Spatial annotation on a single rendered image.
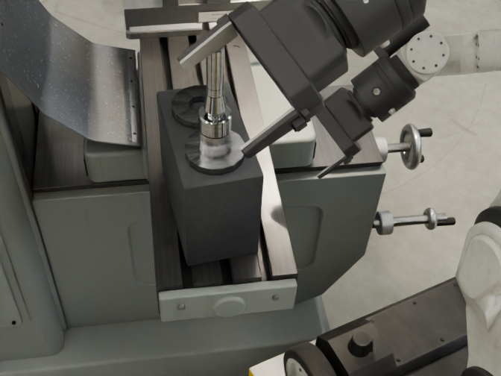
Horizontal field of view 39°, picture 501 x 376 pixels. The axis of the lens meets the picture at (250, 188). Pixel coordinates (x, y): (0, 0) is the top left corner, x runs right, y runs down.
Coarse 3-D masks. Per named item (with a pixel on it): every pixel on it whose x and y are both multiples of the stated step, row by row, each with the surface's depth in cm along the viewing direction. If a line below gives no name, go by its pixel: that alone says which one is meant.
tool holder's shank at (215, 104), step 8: (216, 56) 91; (208, 64) 92; (216, 64) 92; (208, 72) 93; (216, 72) 93; (208, 80) 94; (216, 80) 94; (208, 88) 95; (216, 88) 95; (208, 96) 96; (216, 96) 96; (208, 104) 97; (216, 104) 96; (224, 104) 98; (208, 112) 98; (216, 112) 97
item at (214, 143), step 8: (200, 128) 100; (208, 128) 99; (224, 128) 99; (200, 136) 101; (208, 136) 100; (216, 136) 99; (224, 136) 100; (200, 144) 103; (208, 144) 101; (216, 144) 101; (224, 144) 101; (208, 152) 102; (216, 152) 102; (224, 152) 103
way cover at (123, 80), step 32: (0, 0) 134; (32, 0) 148; (0, 32) 129; (32, 32) 142; (64, 32) 154; (0, 64) 125; (32, 64) 136; (64, 64) 147; (96, 64) 156; (128, 64) 159; (32, 96) 131; (64, 96) 141; (96, 96) 149; (128, 96) 152; (96, 128) 142; (128, 128) 145
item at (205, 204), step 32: (160, 96) 113; (192, 96) 112; (224, 96) 112; (160, 128) 117; (192, 128) 109; (192, 160) 102; (224, 160) 103; (256, 160) 105; (192, 192) 101; (224, 192) 103; (256, 192) 105; (192, 224) 106; (224, 224) 108; (256, 224) 111; (192, 256) 112; (224, 256) 115
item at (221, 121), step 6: (228, 108) 100; (198, 114) 99; (204, 114) 99; (222, 114) 99; (228, 114) 99; (204, 120) 98; (210, 120) 98; (216, 120) 98; (222, 120) 98; (228, 120) 99; (210, 126) 98; (216, 126) 98; (222, 126) 98
